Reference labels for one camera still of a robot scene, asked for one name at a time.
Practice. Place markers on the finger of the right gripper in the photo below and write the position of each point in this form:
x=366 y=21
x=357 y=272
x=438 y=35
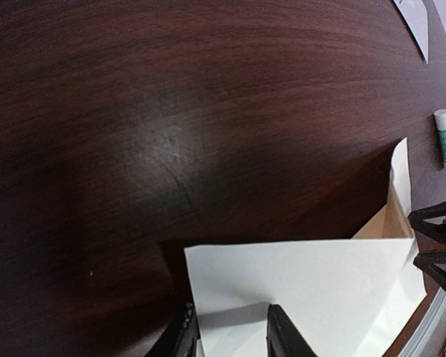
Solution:
x=433 y=263
x=431 y=222

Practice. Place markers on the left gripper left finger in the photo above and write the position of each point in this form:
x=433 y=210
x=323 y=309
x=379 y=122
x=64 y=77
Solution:
x=179 y=339

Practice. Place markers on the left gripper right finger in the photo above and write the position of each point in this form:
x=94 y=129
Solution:
x=283 y=338

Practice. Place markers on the white letter sheet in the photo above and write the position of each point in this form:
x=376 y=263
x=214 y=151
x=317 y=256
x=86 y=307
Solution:
x=347 y=297

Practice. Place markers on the grey envelope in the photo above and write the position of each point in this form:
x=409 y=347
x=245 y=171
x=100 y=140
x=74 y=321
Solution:
x=414 y=14

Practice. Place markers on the front aluminium rail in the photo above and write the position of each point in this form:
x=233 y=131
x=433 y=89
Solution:
x=425 y=332

